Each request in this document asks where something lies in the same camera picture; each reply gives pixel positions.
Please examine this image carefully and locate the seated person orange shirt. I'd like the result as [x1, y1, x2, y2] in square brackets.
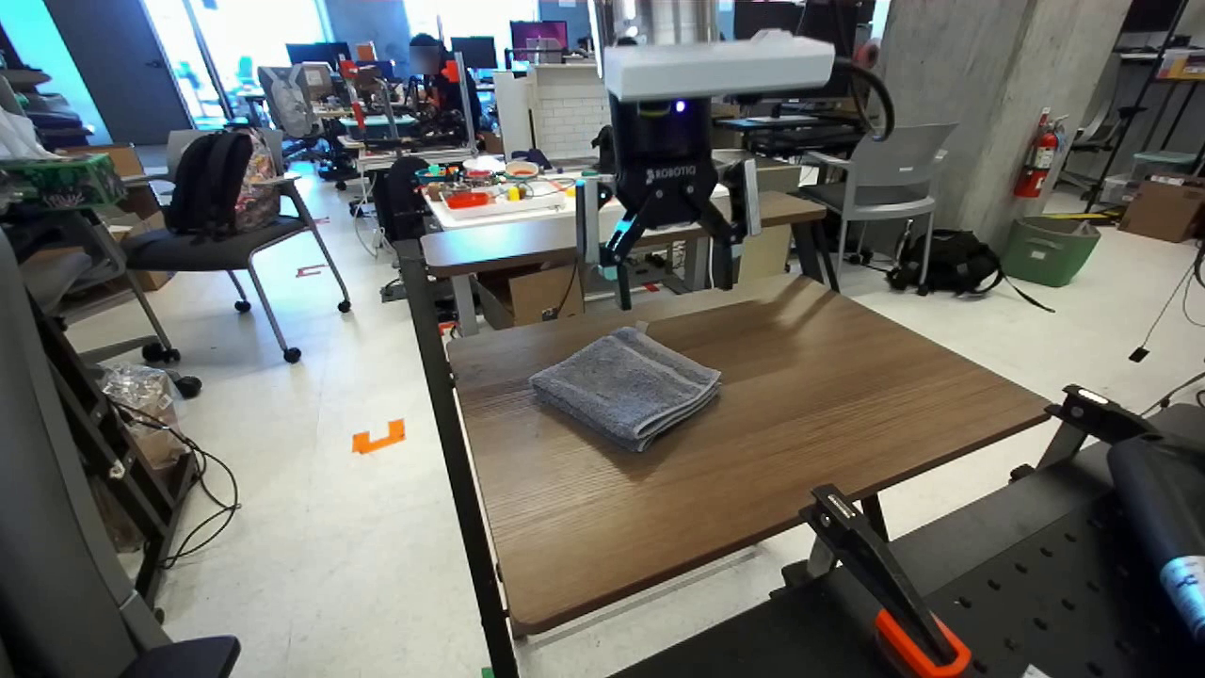
[405, 30, 472, 143]

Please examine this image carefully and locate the grey towel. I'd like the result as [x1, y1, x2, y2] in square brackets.
[524, 325, 725, 457]

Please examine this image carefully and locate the clear plastic bag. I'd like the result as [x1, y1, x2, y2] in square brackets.
[94, 362, 180, 433]

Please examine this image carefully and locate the white tabletop board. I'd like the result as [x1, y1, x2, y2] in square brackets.
[421, 171, 607, 234]

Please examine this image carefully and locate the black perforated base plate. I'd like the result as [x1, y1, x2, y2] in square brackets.
[615, 436, 1205, 678]

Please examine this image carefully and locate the monitor with purple screen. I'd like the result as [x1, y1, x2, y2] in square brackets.
[508, 20, 575, 64]

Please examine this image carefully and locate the large cardboard box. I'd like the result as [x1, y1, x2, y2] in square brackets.
[1117, 175, 1205, 246]

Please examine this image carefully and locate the black table frame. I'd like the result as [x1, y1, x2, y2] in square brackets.
[390, 234, 524, 678]

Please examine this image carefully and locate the dark backpack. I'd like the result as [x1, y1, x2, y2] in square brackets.
[165, 130, 281, 241]

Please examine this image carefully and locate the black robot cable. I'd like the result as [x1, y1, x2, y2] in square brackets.
[826, 55, 898, 143]

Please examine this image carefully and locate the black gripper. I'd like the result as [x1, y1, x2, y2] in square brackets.
[593, 93, 749, 314]

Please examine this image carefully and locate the black chair with metal legs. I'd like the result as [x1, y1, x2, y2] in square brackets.
[125, 130, 352, 371]

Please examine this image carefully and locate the grey office chair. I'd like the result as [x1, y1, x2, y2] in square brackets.
[0, 230, 244, 678]

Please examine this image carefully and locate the red fire extinguisher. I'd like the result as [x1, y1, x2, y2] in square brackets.
[1009, 109, 1065, 204]

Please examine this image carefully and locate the white perforated panel box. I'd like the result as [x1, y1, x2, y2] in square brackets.
[493, 64, 617, 165]

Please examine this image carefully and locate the black metal rack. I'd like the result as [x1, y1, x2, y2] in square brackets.
[0, 148, 211, 608]

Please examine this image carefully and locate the green plastic bin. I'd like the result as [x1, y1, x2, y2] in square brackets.
[998, 214, 1106, 291]

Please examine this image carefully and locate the black bag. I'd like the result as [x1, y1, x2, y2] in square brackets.
[885, 226, 1009, 302]

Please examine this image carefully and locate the white table with clutter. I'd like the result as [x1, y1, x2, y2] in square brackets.
[416, 186, 836, 335]

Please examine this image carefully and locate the grey plastic chair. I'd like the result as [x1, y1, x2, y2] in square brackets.
[803, 119, 959, 294]

